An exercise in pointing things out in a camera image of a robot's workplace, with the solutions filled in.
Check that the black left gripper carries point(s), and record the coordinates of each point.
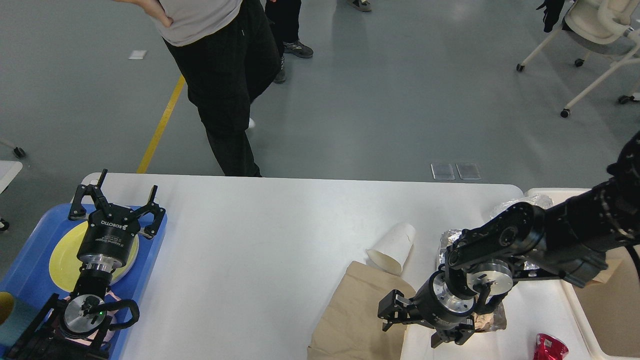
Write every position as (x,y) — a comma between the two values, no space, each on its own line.
(112,237)

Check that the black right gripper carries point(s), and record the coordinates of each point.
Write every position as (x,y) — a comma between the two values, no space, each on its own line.
(434,306)

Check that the yellow plastic plate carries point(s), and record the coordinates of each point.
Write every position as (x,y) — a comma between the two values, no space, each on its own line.
(64,266)

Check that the pink HOME mug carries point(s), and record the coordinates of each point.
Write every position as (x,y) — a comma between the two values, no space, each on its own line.
(80,326)

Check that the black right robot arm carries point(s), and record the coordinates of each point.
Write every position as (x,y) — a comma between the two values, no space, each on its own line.
(524,242)

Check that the foil tray with paper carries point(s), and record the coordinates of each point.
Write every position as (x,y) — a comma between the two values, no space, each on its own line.
(484,323)

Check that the white paper cup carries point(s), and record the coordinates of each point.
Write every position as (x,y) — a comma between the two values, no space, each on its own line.
(392,251)

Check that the brown paper bag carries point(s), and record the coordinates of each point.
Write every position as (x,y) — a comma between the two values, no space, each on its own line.
(350,328)

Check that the white side table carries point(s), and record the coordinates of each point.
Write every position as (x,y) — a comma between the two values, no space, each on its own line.
(8,171)

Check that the red crumpled wrapper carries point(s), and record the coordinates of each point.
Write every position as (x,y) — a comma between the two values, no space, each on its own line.
(548,347)

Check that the teal mug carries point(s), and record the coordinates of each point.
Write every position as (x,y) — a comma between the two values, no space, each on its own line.
(15,317)

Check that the beige plastic bin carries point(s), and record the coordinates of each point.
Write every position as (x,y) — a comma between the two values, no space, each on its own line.
(597,322)

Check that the brown paper in bin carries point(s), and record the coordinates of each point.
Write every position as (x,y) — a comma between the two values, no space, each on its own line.
(614,258)

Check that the person in grey shirt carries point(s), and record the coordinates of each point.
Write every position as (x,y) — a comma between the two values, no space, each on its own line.
(227,55)

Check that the person in black trousers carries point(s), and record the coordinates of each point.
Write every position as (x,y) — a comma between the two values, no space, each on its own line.
(284,23)

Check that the white office chair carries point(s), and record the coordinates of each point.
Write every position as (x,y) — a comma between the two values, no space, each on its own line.
(603,27)

